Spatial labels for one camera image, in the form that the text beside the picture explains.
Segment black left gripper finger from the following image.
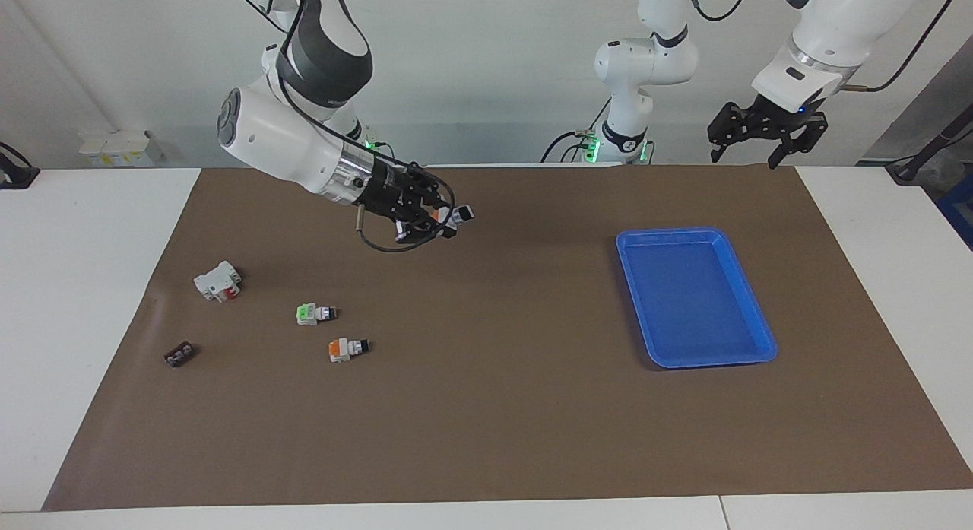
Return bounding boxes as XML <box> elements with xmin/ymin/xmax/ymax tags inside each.
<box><xmin>707</xmin><ymin>102</ymin><xmax>753</xmax><ymax>163</ymax></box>
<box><xmin>768</xmin><ymin>112</ymin><xmax>829</xmax><ymax>170</ymax></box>

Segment blue crate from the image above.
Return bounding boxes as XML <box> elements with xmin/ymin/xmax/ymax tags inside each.
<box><xmin>937</xmin><ymin>176</ymin><xmax>973</xmax><ymax>251</ymax></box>

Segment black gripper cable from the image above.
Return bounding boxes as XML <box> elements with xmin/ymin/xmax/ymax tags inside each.
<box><xmin>684</xmin><ymin>0</ymin><xmax>960</xmax><ymax>94</ymax></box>
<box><xmin>228</xmin><ymin>0</ymin><xmax>457</xmax><ymax>253</ymax></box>

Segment black left base cable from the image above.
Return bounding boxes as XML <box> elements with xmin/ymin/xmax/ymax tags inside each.
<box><xmin>541</xmin><ymin>97</ymin><xmax>613</xmax><ymax>163</ymax></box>

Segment black stand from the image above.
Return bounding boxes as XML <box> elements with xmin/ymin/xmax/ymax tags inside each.
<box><xmin>886</xmin><ymin>104</ymin><xmax>973</xmax><ymax>185</ymax></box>

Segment white wall socket boxes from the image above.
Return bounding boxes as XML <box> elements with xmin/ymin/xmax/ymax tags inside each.
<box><xmin>79</xmin><ymin>129</ymin><xmax>164</xmax><ymax>167</ymax></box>

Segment brown table mat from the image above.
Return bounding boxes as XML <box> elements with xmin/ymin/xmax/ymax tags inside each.
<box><xmin>42</xmin><ymin>163</ymin><xmax>973</xmax><ymax>512</ymax></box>

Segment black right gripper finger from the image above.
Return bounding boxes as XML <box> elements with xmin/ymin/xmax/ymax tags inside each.
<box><xmin>410</xmin><ymin>163</ymin><xmax>455</xmax><ymax>211</ymax></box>
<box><xmin>395</xmin><ymin>211</ymin><xmax>449</xmax><ymax>242</ymax></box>

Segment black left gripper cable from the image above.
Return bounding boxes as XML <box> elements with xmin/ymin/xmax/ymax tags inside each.
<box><xmin>684</xmin><ymin>0</ymin><xmax>960</xmax><ymax>94</ymax></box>

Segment white circuit breaker red lever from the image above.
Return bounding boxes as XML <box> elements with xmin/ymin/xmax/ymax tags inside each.
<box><xmin>193</xmin><ymin>261</ymin><xmax>242</xmax><ymax>303</ymax></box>

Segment grey slanted panel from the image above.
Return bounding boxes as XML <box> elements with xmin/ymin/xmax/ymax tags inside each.
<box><xmin>867</xmin><ymin>36</ymin><xmax>973</xmax><ymax>166</ymax></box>

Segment blue plastic tray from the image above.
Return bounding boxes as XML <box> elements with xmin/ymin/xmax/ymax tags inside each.
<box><xmin>616</xmin><ymin>227</ymin><xmax>778</xmax><ymax>370</ymax></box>

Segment black table clamp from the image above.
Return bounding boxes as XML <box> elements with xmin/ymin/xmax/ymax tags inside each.
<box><xmin>0</xmin><ymin>142</ymin><xmax>40</xmax><ymax>190</ymax></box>

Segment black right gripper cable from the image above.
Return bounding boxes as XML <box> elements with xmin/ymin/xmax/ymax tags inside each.
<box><xmin>228</xmin><ymin>0</ymin><xmax>457</xmax><ymax>253</ymax></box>

